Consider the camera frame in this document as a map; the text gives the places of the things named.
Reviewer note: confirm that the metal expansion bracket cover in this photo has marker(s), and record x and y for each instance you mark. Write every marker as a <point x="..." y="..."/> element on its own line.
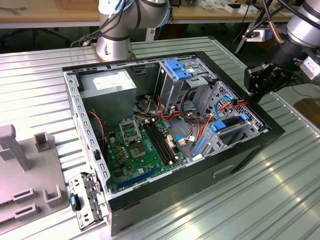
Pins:
<point x="83" y="220"/>

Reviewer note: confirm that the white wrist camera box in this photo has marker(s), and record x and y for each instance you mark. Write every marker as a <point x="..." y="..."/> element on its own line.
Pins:
<point x="311" y="67"/>

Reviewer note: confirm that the hard disk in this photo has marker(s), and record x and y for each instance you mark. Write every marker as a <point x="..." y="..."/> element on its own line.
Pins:
<point x="217" y="125"/>

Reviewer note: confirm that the grey power supply unit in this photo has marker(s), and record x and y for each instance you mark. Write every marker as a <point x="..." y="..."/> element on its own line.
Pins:
<point x="110" y="105"/>

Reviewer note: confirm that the grey metal disk bay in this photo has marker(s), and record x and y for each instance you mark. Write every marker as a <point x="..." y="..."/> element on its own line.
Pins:
<point x="235" y="140"/>

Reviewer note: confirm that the small white box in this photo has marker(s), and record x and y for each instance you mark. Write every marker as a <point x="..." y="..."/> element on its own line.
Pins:
<point x="231" y="10"/>

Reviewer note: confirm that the brown square base plate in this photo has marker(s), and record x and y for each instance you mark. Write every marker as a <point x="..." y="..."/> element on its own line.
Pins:
<point x="94" y="50"/>

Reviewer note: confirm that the green motherboard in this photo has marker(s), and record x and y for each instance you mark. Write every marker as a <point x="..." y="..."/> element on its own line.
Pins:
<point x="140" y="162"/>

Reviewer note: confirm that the grey parts rack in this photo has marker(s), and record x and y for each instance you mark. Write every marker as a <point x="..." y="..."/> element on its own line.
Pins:
<point x="37" y="170"/>

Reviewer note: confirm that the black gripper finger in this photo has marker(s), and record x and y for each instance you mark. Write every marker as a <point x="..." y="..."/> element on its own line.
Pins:
<point x="253" y="77"/>
<point x="275" y="82"/>

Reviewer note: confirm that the blue drive cage latch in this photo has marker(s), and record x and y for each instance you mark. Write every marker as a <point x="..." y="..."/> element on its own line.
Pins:
<point x="178" y="70"/>

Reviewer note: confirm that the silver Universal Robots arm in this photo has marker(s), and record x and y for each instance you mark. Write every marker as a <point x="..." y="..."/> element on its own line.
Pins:
<point x="112" y="37"/>

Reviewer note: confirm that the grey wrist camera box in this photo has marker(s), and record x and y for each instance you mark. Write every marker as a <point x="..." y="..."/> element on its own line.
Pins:
<point x="257" y="35"/>

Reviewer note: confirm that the blue expansion slot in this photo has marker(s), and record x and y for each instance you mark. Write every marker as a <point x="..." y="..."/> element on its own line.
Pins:
<point x="137" y="178"/>

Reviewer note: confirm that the long wooden desk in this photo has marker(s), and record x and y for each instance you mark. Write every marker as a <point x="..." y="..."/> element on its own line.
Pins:
<point x="50" y="12"/>

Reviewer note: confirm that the grey metal drive cage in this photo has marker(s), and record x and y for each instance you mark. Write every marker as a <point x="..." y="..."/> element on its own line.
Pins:
<point x="172" y="90"/>

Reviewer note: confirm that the CPU socket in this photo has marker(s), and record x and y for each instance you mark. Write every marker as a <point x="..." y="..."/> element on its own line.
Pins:
<point x="137" y="150"/>

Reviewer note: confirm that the black PC case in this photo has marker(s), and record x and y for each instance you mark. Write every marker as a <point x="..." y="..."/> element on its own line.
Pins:
<point x="200" y="180"/>

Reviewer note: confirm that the black RAM slot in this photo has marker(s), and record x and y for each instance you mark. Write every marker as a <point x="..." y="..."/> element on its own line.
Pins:
<point x="164" y="142"/>
<point x="157" y="143"/>

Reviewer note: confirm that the small brown cardboard box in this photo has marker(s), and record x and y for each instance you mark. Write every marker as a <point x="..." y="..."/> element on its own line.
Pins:
<point x="310" y="107"/>

